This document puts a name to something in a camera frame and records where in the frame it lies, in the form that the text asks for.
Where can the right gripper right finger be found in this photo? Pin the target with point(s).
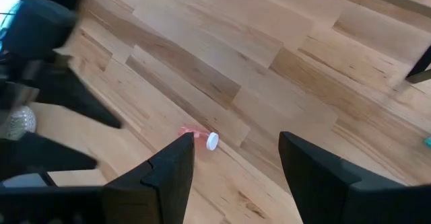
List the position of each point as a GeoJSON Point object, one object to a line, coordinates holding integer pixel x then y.
{"type": "Point", "coordinates": [320, 190]}

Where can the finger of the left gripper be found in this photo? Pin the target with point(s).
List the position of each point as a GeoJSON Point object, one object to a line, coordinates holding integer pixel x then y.
{"type": "Point", "coordinates": [40, 153]}
{"type": "Point", "coordinates": [77, 99]}

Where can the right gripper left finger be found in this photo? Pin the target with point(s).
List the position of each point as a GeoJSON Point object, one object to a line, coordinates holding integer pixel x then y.
{"type": "Point", "coordinates": [158, 190]}

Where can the long pink pill bottle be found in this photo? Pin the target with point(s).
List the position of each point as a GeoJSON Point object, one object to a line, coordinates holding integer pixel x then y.
{"type": "Point", "coordinates": [203, 138]}

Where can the small teal pill bottle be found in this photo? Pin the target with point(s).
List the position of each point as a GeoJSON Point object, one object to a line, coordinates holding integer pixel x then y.
{"type": "Point", "coordinates": [428, 142]}

